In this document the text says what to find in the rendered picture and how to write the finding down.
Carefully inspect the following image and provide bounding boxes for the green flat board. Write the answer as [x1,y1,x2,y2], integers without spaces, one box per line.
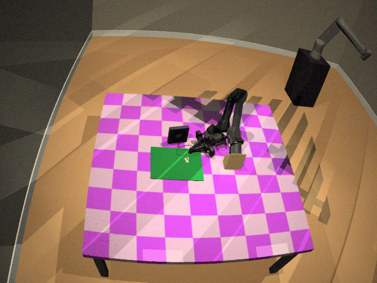
[150,147,204,181]

